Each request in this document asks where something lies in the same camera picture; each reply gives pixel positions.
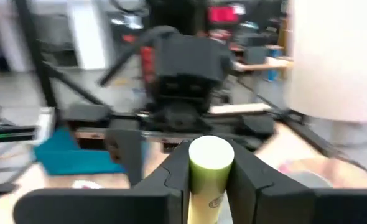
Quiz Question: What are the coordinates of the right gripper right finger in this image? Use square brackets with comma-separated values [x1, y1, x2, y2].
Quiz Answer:
[226, 139, 367, 224]

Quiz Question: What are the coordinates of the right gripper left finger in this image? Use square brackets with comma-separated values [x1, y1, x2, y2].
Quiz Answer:
[12, 139, 191, 224]

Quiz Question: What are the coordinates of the blue plastic tray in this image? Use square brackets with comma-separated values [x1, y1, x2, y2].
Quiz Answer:
[33, 126, 131, 175]

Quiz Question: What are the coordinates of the yellow-green fat highlighter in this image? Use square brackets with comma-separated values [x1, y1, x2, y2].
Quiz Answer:
[187, 135, 235, 224]

